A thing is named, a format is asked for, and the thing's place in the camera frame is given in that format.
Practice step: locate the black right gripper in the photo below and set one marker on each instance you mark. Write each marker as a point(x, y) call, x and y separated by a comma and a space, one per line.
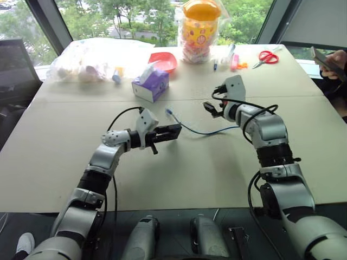
point(221, 104)

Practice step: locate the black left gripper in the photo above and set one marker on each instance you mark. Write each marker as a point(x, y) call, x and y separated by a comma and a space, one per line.
point(150, 136)

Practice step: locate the smartphone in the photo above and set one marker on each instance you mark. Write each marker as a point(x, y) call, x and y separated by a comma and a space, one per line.
point(324, 61)

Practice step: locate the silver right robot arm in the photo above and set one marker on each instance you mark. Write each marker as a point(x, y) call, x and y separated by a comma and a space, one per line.
point(295, 205)

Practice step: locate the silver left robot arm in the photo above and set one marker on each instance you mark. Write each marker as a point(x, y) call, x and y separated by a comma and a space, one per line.
point(81, 214)

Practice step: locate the purple tissue box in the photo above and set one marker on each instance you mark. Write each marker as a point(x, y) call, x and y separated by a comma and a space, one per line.
point(151, 85)

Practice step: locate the person's hand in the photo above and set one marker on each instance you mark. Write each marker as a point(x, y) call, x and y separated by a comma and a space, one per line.
point(337, 58)

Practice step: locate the blue pen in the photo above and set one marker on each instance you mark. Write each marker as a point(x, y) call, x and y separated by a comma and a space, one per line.
point(215, 65)

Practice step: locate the pink plastic stick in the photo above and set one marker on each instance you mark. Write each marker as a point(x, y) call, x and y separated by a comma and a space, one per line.
point(234, 62)

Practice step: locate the small orange plastic piece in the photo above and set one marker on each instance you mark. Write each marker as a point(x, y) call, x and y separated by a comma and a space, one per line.
point(243, 65)

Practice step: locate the clear plastic syringe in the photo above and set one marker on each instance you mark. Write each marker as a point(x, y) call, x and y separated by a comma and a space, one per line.
point(229, 52)

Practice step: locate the red plastic bowl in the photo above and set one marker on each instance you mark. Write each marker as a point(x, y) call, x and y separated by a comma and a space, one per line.
point(164, 61)

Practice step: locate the yellow-lidded jar in plastic bag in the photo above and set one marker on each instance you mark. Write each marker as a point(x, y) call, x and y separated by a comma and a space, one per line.
point(199, 32)

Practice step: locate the clear bag of toys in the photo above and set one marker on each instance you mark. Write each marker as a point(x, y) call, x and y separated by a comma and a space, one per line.
point(92, 59)

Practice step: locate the silver rounded robot leg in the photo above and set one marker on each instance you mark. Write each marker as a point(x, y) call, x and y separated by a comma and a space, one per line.
point(207, 238)
point(143, 238)

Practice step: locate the dark window pillar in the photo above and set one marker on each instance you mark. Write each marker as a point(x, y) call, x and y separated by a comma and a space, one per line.
point(50, 24)
point(279, 20)

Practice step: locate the person's dark clothing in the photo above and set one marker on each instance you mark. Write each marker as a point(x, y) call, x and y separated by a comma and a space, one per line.
point(336, 94)

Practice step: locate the black chair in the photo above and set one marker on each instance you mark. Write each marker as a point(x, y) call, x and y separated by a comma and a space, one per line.
point(15, 73)

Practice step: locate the white shoe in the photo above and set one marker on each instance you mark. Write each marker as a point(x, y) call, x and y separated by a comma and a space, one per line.
point(25, 242)

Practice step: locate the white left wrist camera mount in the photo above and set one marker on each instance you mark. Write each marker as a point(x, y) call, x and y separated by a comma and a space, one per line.
point(146, 119)

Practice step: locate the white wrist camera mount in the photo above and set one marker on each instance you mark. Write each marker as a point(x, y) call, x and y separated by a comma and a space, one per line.
point(236, 86)
point(146, 119)

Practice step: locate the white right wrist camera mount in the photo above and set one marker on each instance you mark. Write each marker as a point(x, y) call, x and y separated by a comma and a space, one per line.
point(236, 86)

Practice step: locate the black metal bracket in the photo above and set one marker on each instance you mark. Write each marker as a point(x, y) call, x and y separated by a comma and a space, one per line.
point(240, 242)

